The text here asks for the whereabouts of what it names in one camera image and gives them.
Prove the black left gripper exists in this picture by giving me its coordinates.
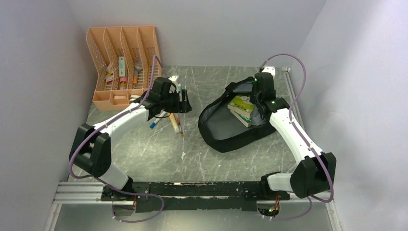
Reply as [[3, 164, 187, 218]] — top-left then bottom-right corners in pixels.
[[160, 89, 191, 113]]

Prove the lime green comic book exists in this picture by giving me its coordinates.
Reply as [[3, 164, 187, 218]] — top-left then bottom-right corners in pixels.
[[227, 94, 255, 118]]

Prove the green treehouse book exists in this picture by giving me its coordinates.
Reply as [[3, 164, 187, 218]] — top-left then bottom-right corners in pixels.
[[230, 110, 252, 128]]

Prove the black student backpack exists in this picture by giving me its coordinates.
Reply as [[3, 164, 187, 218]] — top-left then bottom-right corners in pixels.
[[198, 77, 276, 153]]

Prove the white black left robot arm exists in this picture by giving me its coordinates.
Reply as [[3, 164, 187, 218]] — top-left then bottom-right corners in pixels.
[[68, 76, 192, 200]]

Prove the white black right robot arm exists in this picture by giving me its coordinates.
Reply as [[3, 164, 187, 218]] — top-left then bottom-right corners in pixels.
[[250, 72, 336, 203]]

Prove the white blue marker pen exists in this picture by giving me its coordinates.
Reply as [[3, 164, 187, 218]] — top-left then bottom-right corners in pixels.
[[150, 111, 168, 129]]

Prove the red brown pencil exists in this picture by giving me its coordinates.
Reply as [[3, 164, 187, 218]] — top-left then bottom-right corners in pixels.
[[175, 114, 184, 137]]

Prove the orange marker in organizer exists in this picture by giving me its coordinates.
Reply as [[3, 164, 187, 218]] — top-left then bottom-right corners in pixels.
[[133, 69, 139, 84]]

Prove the pink eraser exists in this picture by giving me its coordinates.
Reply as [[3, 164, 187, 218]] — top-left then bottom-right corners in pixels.
[[113, 95, 127, 99]]

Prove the peach plastic desk organizer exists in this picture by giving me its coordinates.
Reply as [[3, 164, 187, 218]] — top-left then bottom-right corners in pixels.
[[86, 26, 164, 111]]

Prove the tall white pink box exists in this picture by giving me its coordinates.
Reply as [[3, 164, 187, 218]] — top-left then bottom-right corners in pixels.
[[118, 56, 126, 77]]

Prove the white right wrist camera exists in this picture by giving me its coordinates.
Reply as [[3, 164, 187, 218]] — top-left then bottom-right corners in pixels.
[[261, 65, 276, 77]]

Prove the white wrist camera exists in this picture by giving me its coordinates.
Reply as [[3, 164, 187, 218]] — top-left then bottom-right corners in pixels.
[[168, 75, 181, 93], [261, 65, 276, 77]]

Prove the aluminium side rail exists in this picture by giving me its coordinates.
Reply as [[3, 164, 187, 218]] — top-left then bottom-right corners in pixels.
[[282, 67, 316, 160]]

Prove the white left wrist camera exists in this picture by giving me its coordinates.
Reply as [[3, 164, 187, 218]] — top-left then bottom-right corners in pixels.
[[168, 75, 181, 93]]

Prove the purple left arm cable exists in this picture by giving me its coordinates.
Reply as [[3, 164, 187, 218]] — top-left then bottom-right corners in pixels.
[[68, 55, 165, 223]]

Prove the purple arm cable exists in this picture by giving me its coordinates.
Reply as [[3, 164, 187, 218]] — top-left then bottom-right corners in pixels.
[[68, 55, 165, 223], [259, 53, 335, 221]]

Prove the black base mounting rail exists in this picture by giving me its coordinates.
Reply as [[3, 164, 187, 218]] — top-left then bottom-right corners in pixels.
[[101, 181, 290, 213]]

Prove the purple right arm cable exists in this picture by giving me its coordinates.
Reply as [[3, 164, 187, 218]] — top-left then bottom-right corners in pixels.
[[259, 53, 335, 221]]

